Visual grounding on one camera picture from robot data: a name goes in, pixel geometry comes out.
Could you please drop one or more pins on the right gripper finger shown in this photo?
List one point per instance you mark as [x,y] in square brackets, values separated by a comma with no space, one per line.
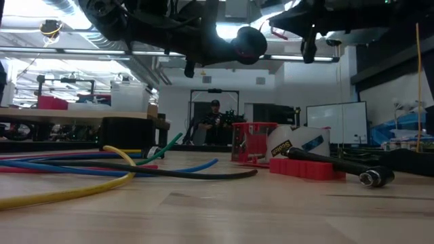
[308,47]

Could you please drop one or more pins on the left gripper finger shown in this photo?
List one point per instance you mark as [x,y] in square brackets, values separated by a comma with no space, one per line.
[189,69]
[220,52]

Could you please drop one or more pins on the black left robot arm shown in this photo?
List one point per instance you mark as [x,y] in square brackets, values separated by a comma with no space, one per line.
[101,13]

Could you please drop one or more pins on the cardboard box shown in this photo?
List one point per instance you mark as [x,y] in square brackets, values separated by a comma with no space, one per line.
[152,111]

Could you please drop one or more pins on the person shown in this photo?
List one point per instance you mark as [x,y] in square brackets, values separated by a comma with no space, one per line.
[213,123]

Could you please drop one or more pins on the clear plastic storage bins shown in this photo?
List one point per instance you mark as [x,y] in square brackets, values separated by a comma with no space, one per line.
[130,96]

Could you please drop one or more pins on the black cabinet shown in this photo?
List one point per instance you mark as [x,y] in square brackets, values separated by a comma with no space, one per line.
[271,115]

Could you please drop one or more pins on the whiteboard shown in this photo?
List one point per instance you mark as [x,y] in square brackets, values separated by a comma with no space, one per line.
[335,122]

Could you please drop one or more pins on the LED light bar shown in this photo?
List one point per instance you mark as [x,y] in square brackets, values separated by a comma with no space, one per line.
[84,51]

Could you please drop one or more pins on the white tape roll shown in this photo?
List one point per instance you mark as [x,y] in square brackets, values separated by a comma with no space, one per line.
[305,135]

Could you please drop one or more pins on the red tape dispenser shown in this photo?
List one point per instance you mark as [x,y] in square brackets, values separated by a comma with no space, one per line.
[254,142]

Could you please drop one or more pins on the black ratchet wrench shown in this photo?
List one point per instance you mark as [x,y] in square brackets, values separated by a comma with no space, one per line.
[339,165]

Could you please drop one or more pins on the red bit holder block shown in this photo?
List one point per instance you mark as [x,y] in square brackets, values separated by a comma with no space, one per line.
[298,169]

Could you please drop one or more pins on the blue plastic cover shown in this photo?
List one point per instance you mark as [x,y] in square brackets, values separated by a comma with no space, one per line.
[400,130]

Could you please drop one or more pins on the wooden workbench grey legs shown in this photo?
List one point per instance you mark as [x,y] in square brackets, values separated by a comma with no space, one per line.
[68,117]

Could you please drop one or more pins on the red storage bin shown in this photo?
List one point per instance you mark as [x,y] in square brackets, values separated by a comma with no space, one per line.
[52,102]

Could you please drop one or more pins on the black robot station frame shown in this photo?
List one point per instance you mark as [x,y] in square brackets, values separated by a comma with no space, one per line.
[214,91]

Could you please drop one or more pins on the black round camera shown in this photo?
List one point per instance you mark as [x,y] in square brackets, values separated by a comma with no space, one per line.
[51,28]

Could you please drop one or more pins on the black aluminium table frame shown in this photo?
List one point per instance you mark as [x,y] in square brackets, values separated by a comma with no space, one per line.
[51,146]

